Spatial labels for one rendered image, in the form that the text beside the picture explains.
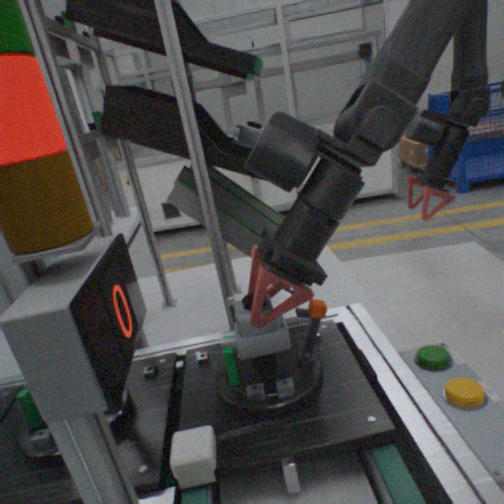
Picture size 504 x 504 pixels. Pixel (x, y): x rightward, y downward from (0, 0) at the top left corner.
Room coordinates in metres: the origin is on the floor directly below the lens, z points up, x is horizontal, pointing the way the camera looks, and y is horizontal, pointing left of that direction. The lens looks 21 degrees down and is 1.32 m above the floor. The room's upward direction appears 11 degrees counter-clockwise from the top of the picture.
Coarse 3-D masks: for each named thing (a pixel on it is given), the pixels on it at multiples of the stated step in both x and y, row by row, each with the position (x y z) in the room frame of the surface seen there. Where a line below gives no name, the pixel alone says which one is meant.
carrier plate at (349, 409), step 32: (192, 352) 0.55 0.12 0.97; (320, 352) 0.49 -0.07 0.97; (192, 384) 0.47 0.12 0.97; (352, 384) 0.41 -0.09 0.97; (192, 416) 0.41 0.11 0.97; (224, 416) 0.40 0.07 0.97; (320, 416) 0.37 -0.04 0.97; (352, 416) 0.36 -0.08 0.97; (384, 416) 0.35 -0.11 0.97; (224, 448) 0.35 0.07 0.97; (256, 448) 0.34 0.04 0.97; (288, 448) 0.33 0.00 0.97; (320, 448) 0.32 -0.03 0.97; (352, 448) 0.33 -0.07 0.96; (224, 480) 0.32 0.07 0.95
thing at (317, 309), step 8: (312, 304) 0.44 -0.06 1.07; (320, 304) 0.44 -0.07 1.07; (296, 312) 0.44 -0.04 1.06; (304, 312) 0.44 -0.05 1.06; (312, 312) 0.44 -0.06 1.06; (320, 312) 0.44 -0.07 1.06; (312, 320) 0.44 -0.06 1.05; (320, 320) 0.44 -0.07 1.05; (312, 328) 0.44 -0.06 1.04; (304, 336) 0.45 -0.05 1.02; (312, 336) 0.44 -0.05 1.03; (304, 344) 0.44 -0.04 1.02; (312, 344) 0.44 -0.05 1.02; (304, 352) 0.44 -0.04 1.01; (312, 352) 0.44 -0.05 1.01
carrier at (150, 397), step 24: (144, 360) 0.55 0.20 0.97; (168, 360) 0.54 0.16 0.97; (144, 384) 0.49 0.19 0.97; (168, 384) 0.48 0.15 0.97; (120, 408) 0.42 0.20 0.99; (144, 408) 0.44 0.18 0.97; (168, 408) 0.43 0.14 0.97; (120, 432) 0.40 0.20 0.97; (144, 432) 0.39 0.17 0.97; (168, 432) 0.40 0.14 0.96; (144, 456) 0.36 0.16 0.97; (144, 480) 0.32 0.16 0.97
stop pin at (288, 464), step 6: (282, 462) 0.32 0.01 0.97; (288, 462) 0.32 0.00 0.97; (294, 462) 0.32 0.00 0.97; (288, 468) 0.31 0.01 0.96; (294, 468) 0.31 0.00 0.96; (288, 474) 0.31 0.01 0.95; (294, 474) 0.31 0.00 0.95; (288, 480) 0.31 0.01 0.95; (294, 480) 0.31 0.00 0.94; (288, 486) 0.31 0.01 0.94; (294, 486) 0.31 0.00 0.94; (288, 492) 0.31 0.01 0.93; (294, 492) 0.31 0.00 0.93
